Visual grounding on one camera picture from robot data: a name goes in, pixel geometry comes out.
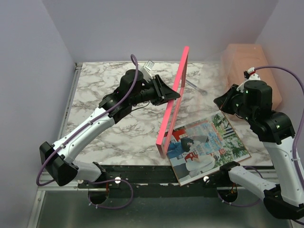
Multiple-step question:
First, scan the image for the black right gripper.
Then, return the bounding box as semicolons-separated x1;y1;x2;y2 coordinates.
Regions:
215;83;255;122

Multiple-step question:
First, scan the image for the pink photo frame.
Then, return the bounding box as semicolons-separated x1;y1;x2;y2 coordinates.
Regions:
156;46;190;159

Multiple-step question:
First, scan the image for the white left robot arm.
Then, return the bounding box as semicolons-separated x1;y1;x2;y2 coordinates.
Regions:
39;69;181;188

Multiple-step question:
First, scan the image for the aluminium extrusion rail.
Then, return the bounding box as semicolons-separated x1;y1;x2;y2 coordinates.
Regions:
38;171;81;190

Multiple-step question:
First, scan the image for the printed photo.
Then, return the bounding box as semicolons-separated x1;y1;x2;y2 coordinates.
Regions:
163;111;251;186

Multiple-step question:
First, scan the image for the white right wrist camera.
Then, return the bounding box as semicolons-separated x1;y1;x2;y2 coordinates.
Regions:
243;67;261;81

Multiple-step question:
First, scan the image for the translucent orange plastic box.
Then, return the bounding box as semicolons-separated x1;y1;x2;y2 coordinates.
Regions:
221;44;282;110

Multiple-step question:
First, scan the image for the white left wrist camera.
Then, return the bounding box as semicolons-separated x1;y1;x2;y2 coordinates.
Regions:
140;60;154;82

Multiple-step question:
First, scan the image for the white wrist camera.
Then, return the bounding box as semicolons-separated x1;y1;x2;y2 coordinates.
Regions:
140;60;154;82
243;67;261;81

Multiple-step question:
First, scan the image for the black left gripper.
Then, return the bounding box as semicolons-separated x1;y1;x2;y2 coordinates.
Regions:
130;75;180;106

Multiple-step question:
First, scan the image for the silver ratchet wrench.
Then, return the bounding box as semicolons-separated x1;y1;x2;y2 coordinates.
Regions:
186;79;208;96

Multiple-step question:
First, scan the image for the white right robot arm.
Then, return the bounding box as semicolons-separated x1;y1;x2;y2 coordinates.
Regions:
214;80;304;220

